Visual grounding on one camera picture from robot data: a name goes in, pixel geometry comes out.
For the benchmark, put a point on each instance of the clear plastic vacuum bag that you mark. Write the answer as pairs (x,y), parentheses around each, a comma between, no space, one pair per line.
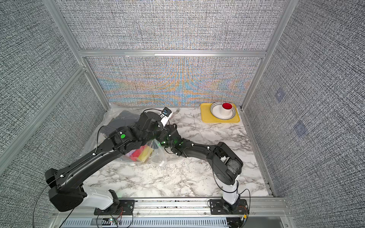
(124,139)

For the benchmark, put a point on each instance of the black trousers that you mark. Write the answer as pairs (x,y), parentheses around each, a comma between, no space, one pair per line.
(125,118)

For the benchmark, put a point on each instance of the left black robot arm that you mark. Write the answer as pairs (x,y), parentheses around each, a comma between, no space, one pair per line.
(67,190)

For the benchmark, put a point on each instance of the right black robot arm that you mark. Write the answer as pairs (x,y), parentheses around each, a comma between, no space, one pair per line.
(226,165)

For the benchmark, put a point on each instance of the colourful folded clothes stack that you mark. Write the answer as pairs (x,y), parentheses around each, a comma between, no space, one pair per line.
(141,154)

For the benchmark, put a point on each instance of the yellow plastic tray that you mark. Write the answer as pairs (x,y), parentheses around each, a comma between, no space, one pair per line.
(207,116)

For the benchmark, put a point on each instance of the white patterned bowl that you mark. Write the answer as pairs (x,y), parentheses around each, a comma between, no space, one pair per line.
(215,110)

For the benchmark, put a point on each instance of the white cup red inside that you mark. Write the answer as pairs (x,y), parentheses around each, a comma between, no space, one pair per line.
(226,109)

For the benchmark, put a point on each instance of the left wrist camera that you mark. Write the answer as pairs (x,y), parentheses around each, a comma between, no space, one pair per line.
(165,116)

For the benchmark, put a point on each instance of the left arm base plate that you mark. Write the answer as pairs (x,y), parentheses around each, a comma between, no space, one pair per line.
(124,207)

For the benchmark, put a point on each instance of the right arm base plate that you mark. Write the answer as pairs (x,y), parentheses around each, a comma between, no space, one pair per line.
(221,207)

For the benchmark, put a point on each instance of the white slotted cable duct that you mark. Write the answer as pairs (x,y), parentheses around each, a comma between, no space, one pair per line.
(146,222)

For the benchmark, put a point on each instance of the aluminium front rail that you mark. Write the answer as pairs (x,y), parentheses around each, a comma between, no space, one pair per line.
(186,207)

